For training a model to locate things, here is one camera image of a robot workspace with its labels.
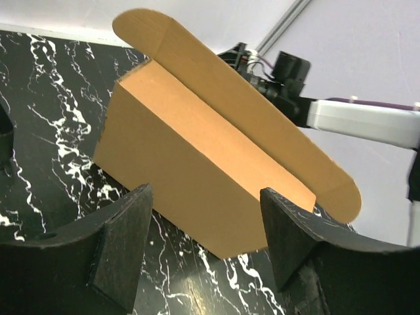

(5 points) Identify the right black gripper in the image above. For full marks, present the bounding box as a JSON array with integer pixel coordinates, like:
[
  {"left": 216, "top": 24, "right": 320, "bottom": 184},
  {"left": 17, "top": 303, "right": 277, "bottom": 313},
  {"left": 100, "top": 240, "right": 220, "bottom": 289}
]
[{"left": 217, "top": 42, "right": 272, "bottom": 85}]

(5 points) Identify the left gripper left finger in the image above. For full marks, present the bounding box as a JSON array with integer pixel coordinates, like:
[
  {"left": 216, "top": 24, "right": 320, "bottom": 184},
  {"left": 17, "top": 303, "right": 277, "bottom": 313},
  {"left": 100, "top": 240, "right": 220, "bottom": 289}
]
[{"left": 1, "top": 184, "right": 153, "bottom": 314}]

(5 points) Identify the brown cardboard box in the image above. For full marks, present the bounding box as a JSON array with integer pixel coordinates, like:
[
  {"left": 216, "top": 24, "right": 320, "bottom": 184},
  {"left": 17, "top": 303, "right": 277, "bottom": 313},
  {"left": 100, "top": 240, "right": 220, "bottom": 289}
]
[{"left": 93, "top": 9, "right": 362, "bottom": 259}]

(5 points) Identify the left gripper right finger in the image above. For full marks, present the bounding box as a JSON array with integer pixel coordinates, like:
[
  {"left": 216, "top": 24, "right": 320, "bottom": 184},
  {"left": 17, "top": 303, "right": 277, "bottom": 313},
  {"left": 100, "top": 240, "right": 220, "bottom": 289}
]
[{"left": 260, "top": 188, "right": 419, "bottom": 314}]

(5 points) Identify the black marble pattern mat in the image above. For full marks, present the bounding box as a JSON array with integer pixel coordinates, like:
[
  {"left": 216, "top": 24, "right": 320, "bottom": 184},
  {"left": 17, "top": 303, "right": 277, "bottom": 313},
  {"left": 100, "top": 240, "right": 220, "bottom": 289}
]
[{"left": 0, "top": 29, "right": 358, "bottom": 315}]

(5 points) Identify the aluminium frame profile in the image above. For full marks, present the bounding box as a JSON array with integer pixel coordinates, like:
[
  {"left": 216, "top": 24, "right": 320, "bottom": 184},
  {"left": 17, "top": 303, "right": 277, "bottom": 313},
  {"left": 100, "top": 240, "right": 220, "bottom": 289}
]
[{"left": 255, "top": 0, "right": 312, "bottom": 55}]

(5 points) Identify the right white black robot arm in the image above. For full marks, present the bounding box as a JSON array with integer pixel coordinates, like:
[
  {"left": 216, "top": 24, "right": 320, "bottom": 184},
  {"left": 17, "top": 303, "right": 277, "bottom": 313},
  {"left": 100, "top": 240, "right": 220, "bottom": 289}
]
[{"left": 218, "top": 42, "right": 419, "bottom": 152}]

